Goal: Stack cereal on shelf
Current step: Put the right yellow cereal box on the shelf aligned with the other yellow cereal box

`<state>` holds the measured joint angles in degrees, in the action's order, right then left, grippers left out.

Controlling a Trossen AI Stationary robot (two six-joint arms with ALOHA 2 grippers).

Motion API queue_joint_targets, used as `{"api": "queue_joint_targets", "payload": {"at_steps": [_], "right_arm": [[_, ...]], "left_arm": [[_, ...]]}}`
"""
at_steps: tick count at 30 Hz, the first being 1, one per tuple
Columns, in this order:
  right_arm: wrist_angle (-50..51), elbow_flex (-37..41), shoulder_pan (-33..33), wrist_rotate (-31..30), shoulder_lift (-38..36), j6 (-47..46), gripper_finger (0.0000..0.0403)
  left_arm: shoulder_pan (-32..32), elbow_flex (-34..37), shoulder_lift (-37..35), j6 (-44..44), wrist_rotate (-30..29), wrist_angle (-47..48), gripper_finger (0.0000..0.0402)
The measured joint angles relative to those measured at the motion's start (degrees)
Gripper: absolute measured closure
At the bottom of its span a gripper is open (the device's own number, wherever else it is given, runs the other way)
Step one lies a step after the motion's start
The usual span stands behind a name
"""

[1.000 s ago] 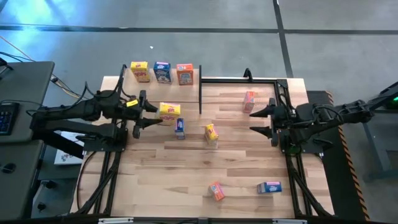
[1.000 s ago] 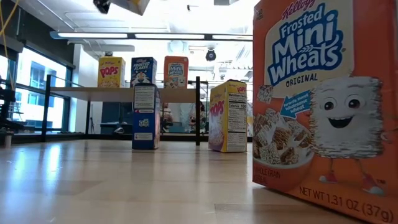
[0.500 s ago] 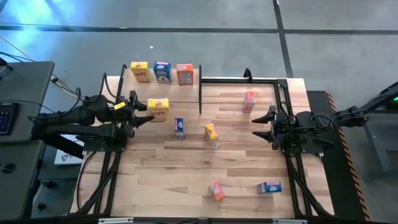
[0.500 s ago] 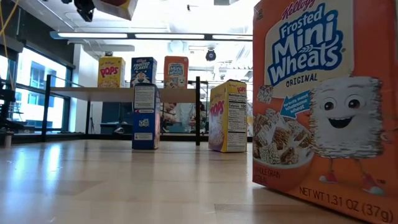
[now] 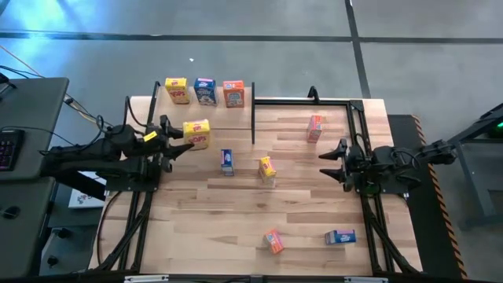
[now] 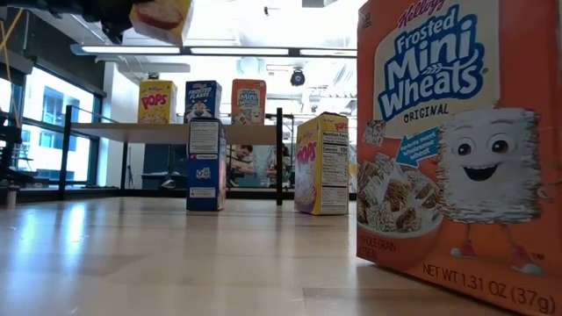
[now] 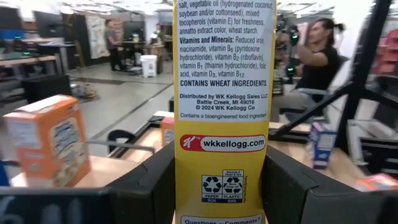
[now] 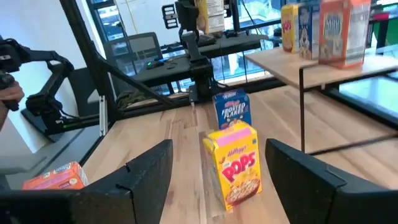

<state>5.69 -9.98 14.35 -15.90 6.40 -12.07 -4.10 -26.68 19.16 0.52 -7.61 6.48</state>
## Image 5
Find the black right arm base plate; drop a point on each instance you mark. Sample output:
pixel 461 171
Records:
pixel 393 189

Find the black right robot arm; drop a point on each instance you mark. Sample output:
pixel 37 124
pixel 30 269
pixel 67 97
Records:
pixel 393 157

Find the black keyboard with purple keys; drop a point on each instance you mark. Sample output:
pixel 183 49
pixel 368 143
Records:
pixel 9 151

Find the dark grey desk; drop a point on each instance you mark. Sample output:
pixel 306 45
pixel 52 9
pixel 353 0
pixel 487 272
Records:
pixel 23 236
pixel 35 114

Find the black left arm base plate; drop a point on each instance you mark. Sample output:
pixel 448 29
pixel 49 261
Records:
pixel 129 184

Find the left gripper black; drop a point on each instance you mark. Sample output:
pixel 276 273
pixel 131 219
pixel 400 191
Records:
pixel 151 143

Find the orange Mini Wheats cereal box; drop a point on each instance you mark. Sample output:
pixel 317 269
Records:
pixel 314 129
pixel 233 94
pixel 274 241

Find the yellow Corn Pops cereal box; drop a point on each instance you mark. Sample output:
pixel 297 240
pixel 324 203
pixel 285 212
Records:
pixel 267 169
pixel 196 135
pixel 177 92

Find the black mat with hazard stripe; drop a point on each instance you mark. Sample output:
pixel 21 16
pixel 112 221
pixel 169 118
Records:
pixel 428 220

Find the black clamp on frame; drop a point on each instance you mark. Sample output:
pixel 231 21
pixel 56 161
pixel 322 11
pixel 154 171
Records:
pixel 313 94

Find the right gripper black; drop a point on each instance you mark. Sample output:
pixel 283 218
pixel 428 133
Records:
pixel 359 165

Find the white bracket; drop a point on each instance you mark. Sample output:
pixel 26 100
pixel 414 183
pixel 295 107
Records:
pixel 146 278
pixel 365 280

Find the grey metal stand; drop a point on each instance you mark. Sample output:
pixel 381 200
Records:
pixel 475 181

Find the black metal rig frame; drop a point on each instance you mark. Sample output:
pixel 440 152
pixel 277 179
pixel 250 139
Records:
pixel 298 102

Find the white printed sheet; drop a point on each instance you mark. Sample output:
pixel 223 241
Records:
pixel 84 198

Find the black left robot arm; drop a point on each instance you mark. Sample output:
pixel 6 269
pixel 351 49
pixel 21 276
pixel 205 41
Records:
pixel 86 155

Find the blue Frosted Flakes cereal box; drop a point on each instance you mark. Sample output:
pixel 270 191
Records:
pixel 206 92
pixel 227 159
pixel 340 237

